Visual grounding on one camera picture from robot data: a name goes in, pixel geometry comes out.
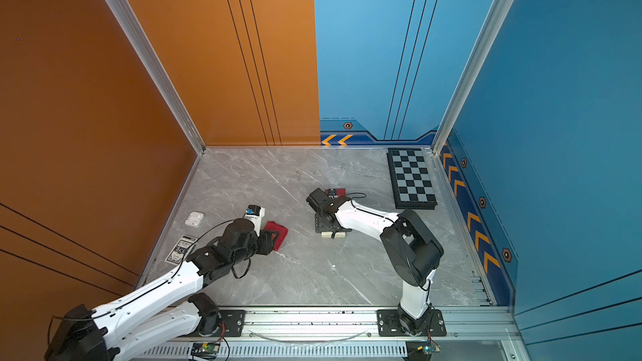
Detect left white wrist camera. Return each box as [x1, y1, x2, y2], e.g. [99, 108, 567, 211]
[243, 205, 266, 235]

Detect white vented cable duct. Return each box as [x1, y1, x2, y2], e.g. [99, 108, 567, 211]
[135, 340, 406, 360]

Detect white earbuds case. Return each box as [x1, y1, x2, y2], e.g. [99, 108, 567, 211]
[185, 212, 205, 228]

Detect aluminium front rail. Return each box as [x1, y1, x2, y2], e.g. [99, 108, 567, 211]
[119, 305, 523, 343]

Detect left green circuit board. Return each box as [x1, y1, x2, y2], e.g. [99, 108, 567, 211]
[189, 342, 222, 360]

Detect black white chessboard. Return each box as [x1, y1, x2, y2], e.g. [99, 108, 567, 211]
[386, 148, 437, 210]

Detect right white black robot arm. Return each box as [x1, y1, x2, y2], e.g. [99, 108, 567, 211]
[306, 189, 444, 336]

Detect aluminium corner post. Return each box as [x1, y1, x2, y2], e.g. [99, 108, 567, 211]
[431, 0, 515, 155]
[105, 0, 207, 155]

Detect right aluminium corner post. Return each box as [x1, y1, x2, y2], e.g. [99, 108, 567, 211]
[431, 0, 515, 155]

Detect red jewelry box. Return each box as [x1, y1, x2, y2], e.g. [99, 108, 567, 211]
[263, 222, 289, 251]

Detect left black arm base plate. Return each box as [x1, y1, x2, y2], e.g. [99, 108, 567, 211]
[196, 309, 247, 339]

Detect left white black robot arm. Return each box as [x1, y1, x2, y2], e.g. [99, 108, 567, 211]
[44, 218, 280, 360]

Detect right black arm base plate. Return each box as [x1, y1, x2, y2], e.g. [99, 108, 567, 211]
[376, 308, 447, 337]

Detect cream lotus print box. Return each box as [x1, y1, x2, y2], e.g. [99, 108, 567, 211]
[321, 231, 346, 239]

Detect red jewelry box lid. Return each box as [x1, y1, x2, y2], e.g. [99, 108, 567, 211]
[325, 188, 347, 197]

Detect left aluminium corner post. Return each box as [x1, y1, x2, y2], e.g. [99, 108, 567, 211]
[105, 0, 207, 155]

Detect green circuit board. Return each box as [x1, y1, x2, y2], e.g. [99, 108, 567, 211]
[189, 342, 222, 360]
[403, 342, 441, 361]

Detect right green circuit board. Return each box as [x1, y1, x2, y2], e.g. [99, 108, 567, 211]
[403, 342, 441, 361]

